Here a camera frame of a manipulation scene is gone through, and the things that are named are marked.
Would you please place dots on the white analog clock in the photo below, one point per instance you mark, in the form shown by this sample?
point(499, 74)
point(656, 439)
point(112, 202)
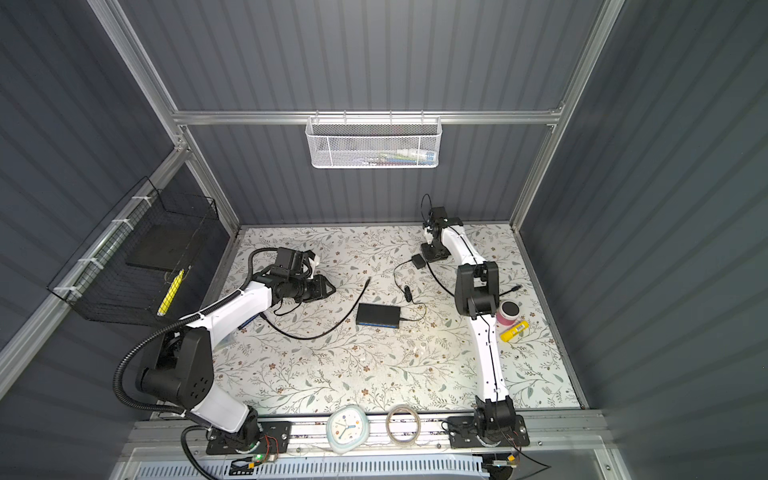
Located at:
point(347, 429)

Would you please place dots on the white wire mesh basket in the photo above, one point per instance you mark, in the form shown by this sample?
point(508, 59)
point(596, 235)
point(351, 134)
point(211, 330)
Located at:
point(390, 143)

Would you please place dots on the pink tape roll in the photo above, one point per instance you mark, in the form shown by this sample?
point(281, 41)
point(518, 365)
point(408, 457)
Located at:
point(508, 313)

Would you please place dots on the yellow marker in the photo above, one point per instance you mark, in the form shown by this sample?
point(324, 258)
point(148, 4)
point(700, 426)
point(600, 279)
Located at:
point(514, 331)

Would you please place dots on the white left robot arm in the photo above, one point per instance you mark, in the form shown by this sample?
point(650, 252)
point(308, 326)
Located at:
point(172, 370)

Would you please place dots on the black wire wall basket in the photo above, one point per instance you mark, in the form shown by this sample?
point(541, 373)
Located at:
point(123, 276)

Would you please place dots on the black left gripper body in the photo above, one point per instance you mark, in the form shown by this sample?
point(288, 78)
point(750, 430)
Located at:
point(308, 289)

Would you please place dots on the black power adapter with cord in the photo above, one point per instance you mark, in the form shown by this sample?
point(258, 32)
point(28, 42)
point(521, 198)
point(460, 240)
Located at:
point(415, 263)

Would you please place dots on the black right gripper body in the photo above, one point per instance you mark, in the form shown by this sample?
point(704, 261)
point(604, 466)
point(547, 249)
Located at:
point(434, 253)

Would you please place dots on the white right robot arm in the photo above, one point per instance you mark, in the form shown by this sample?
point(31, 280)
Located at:
point(477, 298)

